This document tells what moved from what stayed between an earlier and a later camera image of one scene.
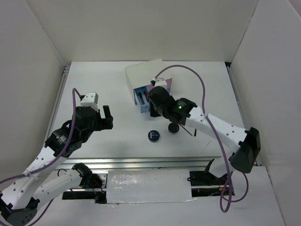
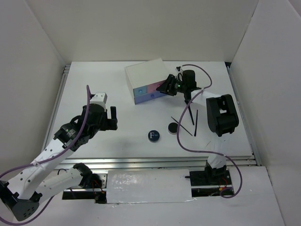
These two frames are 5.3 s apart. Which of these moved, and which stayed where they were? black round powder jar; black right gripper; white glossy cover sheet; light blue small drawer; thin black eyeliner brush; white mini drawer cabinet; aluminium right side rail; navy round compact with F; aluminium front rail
Moved: white mini drawer cabinet; light blue small drawer; black right gripper
Stayed: thin black eyeliner brush; navy round compact with F; aluminium right side rail; black round powder jar; aluminium front rail; white glossy cover sheet
